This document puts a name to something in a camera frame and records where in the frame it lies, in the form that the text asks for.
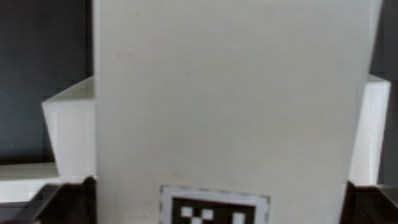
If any white cabinet top block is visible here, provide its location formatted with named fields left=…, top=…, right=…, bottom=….
left=95, top=0, right=372, bottom=224

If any white cabinet body box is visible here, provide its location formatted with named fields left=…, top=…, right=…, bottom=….
left=42, top=75, right=392, bottom=186

